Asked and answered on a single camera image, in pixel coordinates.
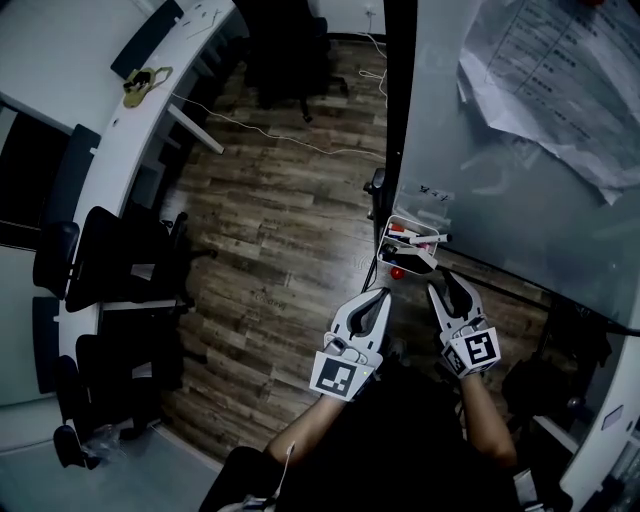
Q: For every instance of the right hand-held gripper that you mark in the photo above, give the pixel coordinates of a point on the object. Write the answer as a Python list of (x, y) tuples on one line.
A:
[(480, 350)]

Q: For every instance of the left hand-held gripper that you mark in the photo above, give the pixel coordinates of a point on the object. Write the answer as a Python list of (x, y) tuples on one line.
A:
[(335, 377)]

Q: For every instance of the white block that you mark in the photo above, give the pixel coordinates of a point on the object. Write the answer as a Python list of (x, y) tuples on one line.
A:
[(415, 261)]

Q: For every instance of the white box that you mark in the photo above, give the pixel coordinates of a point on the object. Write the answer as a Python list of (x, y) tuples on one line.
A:
[(395, 220)]

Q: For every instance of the person's right forearm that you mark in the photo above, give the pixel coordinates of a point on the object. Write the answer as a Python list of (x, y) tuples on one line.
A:
[(487, 425)]

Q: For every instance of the person's left forearm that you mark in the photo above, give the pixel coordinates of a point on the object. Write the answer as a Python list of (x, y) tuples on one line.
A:
[(305, 430)]

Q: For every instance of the black framed whiteboard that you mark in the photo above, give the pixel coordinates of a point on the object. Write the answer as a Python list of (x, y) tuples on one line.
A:
[(500, 225)]

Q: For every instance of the person's shoe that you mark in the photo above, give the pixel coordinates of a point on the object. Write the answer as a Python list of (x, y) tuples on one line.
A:
[(399, 352)]

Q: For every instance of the red round magnet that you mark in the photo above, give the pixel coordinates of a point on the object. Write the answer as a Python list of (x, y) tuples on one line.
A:
[(397, 273)]

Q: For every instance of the black capped white marker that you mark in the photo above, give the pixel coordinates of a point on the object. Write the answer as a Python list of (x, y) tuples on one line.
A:
[(427, 239)]

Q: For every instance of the blue capped marker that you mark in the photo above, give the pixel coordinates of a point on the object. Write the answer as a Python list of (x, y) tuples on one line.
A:
[(407, 233)]

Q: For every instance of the red capped marker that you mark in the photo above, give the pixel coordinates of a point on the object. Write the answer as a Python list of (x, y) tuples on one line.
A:
[(396, 227)]

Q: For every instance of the black bag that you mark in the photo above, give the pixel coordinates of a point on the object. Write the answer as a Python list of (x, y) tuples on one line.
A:
[(540, 395)]

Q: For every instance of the person's dark clothing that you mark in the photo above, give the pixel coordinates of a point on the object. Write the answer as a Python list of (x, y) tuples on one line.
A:
[(390, 440)]

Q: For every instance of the white card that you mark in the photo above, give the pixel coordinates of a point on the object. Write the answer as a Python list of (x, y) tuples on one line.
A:
[(613, 417)]

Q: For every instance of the white side desk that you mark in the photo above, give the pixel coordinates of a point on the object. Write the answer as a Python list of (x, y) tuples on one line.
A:
[(610, 450)]

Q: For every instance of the crumpled white paper sheet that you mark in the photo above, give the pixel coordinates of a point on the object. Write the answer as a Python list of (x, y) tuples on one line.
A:
[(550, 75)]

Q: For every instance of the black mesh office chair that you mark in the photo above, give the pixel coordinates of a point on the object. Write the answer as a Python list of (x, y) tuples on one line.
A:
[(115, 260), (115, 380), (285, 50), (67, 447)]

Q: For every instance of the clear plastic bag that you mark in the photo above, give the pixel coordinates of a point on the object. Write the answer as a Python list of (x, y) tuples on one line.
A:
[(102, 442)]

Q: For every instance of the curved white desk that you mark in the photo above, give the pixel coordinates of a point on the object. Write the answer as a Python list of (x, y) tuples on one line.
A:
[(135, 135)]

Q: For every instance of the yellow cloth bag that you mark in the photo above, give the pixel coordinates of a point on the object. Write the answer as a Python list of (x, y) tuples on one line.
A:
[(137, 87)]

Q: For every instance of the small white sheet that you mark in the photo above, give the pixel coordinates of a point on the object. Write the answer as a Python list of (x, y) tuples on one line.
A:
[(202, 22)]

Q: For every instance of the dark window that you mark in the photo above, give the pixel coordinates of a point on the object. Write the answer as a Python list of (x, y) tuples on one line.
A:
[(25, 170)]

